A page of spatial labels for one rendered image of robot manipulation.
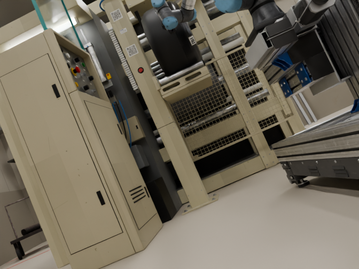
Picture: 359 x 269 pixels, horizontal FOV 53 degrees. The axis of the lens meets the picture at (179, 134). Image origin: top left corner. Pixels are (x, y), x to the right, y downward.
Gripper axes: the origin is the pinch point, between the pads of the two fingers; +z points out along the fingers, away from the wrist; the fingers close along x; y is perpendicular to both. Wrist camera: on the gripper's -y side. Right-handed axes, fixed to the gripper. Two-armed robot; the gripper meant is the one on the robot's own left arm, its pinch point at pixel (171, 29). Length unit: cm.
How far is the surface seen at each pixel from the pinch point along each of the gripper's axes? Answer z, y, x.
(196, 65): 23.2, -20.4, -5.1
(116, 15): 23, 42, 33
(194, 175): 39, -88, 28
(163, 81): 23.2, -20.3, 20.1
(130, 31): 25.3, 25.7, 27.8
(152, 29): 8.2, 10.7, 11.4
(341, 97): 671, -6, -293
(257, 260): -112, -127, 4
